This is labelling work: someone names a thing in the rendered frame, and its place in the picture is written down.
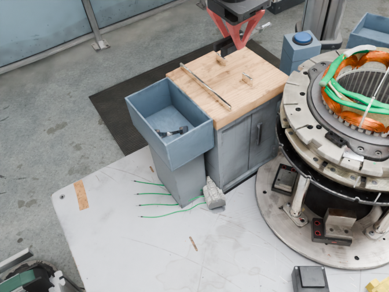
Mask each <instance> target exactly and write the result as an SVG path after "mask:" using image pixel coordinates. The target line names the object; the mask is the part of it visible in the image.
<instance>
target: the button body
mask: <svg viewBox="0 0 389 292"><path fill-rule="evenodd" d="M302 32H307V33H309V34H310V35H311V36H312V37H313V41H312V43H311V44H309V45H305V46H301V45H297V44H295V43H293V41H292V37H293V36H294V35H295V34H297V33H298V32H296V33H292V34H286V35H284V39H283V44H282V52H281V60H280V69H279V70H280V71H282V72H283V73H285V74H286V75H288V76H290V75H291V74H292V72H293V71H296V72H300V71H299V70H298V66H300V65H301V64H302V63H304V62H305V61H307V60H310V58H312V57H315V56H318V55H320V50H321V44H320V43H319V41H318V40H317V38H316V37H315V36H314V35H313V33H312V32H311V31H310V30H307V31H302Z"/></svg>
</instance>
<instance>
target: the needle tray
mask: <svg viewBox="0 0 389 292"><path fill-rule="evenodd" d="M360 45H372V46H375V47H380V48H388V49H389V17H386V16H381V15H378V14H373V13H369V12H366V13H365V14H364V16H363V17H362V19H361V20H360V21H359V22H358V24H357V25H356V26H355V27H354V29H353V30H352V31H351V33H350V36H349V38H348V42H347V45H346V49H352V48H354V47H356V46H360Z"/></svg>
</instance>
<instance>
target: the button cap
mask: <svg viewBox="0 0 389 292"><path fill-rule="evenodd" d="M294 40H295V41H297V42H299V43H308V42H310V41H311V35H310V34H309V33H307V32H299V33H297V34H295V37H294Z"/></svg>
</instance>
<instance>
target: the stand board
mask: <svg viewBox="0 0 389 292"><path fill-rule="evenodd" d="M216 53H219V54H221V51H218V52H214V51H212V52H210V53H208V54H206V55H204V56H201V57H199V58H198V59H195V60H193V61H191V62H189V63H187V64H185V66H186V67H187V68H188V69H190V70H191V71H192V72H193V73H194V74H195V75H196V76H198V77H199V78H200V79H201V80H202V81H203V82H204V83H206V84H207V85H208V86H209V87H210V88H211V89H212V90H213V91H215V92H216V93H217V94H218V95H220V96H221V97H222V98H223V99H224V100H225V101H226V102H228V103H229V104H230V105H231V106H232V111H231V112H229V111H228V110H227V109H226V108H225V107H224V106H222V105H221V104H220V103H219V102H218V101H216V99H214V98H213V97H212V96H211V95H210V94H209V93H208V92H206V91H205V90H204V88H202V87H201V86H200V85H199V84H198V83H196V82H195V81H194V80H193V79H192V78H191V77H190V76H189V75H188V74H186V73H185V72H184V71H183V70H182V69H181V68H180V67H179V68H177V69H175V70H173V71H171V72H169V73H167V74H166V77H169V78H170V79H171V80H172V81H173V82H174V83H175V84H176V85H177V86H178V87H179V88H180V89H182V90H183V91H184V92H185V93H186V94H187V95H188V96H189V97H190V98H191V99H192V100H193V101H194V102H195V103H196V104H197V105H198V106H199V107H200V108H201V109H202V110H203V111H205V112H206V113H207V114H208V115H209V116H210V117H211V118H212V119H213V127H214V128H215V129H216V130H218V129H220V128H222V127H224V126H225V125H227V124H228V123H230V122H232V121H234V120H235V119H237V118H239V117H241V116H243V115H244V114H246V113H247V112H250V111H251V110H253V109H254V108H256V107H258V106H260V105H261V104H263V103H265V102H267V101H268V100H270V99H272V98H273V97H275V96H277V95H279V94H280V93H282V92H283V91H284V87H285V84H286V81H287V79H288V78H289V76H288V75H286V74H285V73H283V72H282V71H280V70H279V69H278V68H276V67H275V66H273V65H272V64H270V63H269V62H267V61H266V60H264V59H263V58H261V57H260V56H258V55H257V54H256V53H254V52H253V51H251V50H250V49H248V48H247V47H244V48H242V49H241V50H237V51H235V52H234V53H232V54H230V55H228V56H226V57H225V59H226V66H223V65H222V64H221V63H219V62H218V61H217V60H216ZM243 72H244V73H246V74H247V75H248V76H250V77H251V78H252V79H253V86H252V87H250V86H249V85H248V84H246V83H245V82H244V81H242V73H243Z"/></svg>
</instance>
